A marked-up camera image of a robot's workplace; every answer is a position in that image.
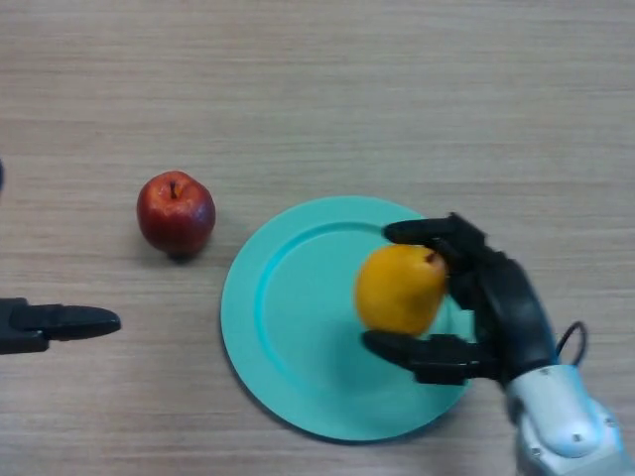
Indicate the yellow pear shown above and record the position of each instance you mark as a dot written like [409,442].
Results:
[397,292]

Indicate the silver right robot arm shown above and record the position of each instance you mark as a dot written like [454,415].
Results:
[560,416]

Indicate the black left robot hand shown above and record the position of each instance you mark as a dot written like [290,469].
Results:
[44,322]

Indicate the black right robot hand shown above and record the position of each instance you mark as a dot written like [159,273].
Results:
[511,312]

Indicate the turquoise round plate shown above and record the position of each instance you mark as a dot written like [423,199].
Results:
[297,317]

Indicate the red apple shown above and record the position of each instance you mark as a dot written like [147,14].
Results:
[173,218]

